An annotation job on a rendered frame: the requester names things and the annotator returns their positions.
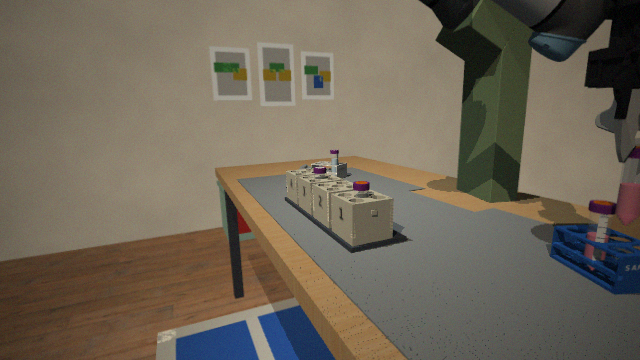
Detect beige block with round holes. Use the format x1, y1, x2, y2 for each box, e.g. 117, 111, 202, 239
286, 168, 314, 205
312, 180, 354, 229
298, 174, 344, 215
331, 189, 394, 247

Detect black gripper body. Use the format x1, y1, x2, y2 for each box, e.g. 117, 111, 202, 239
584, 0, 640, 88

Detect blue tube rack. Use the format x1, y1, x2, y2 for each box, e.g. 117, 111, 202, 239
550, 225, 640, 295

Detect grey bench mat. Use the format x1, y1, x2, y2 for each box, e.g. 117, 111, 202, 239
237, 167, 640, 360

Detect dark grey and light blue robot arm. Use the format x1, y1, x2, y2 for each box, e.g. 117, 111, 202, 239
419, 0, 618, 62

